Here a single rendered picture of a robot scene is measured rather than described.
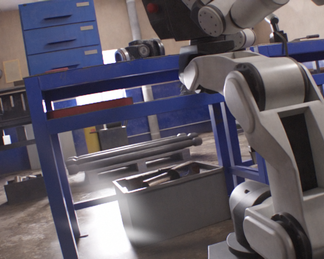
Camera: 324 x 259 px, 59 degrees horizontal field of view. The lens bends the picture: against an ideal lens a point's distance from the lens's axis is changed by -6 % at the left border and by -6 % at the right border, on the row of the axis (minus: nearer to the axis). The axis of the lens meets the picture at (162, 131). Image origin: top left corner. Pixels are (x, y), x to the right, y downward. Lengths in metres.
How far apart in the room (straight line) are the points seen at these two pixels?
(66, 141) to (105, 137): 1.36
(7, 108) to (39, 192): 1.09
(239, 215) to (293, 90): 0.38
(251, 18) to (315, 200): 0.40
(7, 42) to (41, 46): 5.51
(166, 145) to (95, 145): 1.78
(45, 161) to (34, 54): 0.52
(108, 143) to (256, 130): 4.46
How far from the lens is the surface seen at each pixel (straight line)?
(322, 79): 1.81
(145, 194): 1.43
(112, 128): 5.04
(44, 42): 1.52
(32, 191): 3.26
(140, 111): 1.29
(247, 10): 0.69
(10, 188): 3.26
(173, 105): 1.33
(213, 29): 0.75
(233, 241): 0.96
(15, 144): 3.09
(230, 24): 0.73
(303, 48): 1.76
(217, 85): 0.88
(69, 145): 6.17
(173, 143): 3.59
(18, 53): 6.91
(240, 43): 1.16
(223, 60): 0.82
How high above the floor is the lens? 0.61
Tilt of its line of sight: 3 degrees down
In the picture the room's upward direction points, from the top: 11 degrees counter-clockwise
